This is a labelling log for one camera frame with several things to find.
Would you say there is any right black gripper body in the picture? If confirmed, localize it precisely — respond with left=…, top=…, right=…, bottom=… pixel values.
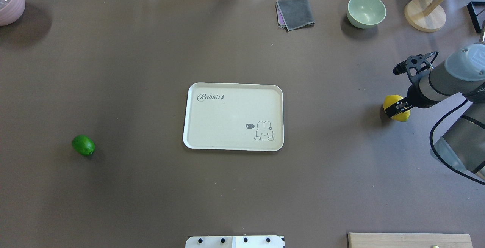
left=386, top=95, right=414, bottom=117

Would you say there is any yellow lemon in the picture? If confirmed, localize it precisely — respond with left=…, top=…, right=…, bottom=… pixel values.
left=383, top=95, right=412, bottom=122

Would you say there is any green lime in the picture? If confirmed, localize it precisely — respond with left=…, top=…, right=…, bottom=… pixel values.
left=71, top=135, right=95, bottom=156

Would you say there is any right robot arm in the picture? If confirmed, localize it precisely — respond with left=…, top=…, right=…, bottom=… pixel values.
left=383, top=42, right=485, bottom=185

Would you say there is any cream rabbit tray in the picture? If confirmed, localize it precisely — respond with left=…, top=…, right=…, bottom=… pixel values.
left=183, top=82, right=284, bottom=152

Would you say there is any wooden mug stand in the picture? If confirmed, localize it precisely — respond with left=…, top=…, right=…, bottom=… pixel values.
left=404, top=0, right=446, bottom=33

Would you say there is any mint green bowl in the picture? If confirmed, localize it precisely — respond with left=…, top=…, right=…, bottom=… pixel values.
left=346, top=0, right=387, bottom=29

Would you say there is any grey folded cloth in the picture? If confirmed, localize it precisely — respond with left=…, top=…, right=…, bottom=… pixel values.
left=275, top=0, right=315, bottom=31

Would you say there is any wooden cutting board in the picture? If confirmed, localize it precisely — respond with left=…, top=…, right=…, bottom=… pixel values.
left=348, top=232, right=473, bottom=248

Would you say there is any pink ice bowl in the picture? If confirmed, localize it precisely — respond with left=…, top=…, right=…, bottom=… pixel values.
left=0, top=0, right=25, bottom=26

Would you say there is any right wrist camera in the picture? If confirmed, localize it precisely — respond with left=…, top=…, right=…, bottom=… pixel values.
left=393, top=51, right=439, bottom=79

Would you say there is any black frame stand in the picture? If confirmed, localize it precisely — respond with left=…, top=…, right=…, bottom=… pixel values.
left=466, top=1, right=485, bottom=33

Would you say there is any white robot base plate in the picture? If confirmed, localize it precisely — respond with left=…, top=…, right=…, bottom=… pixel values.
left=185, top=235, right=285, bottom=248

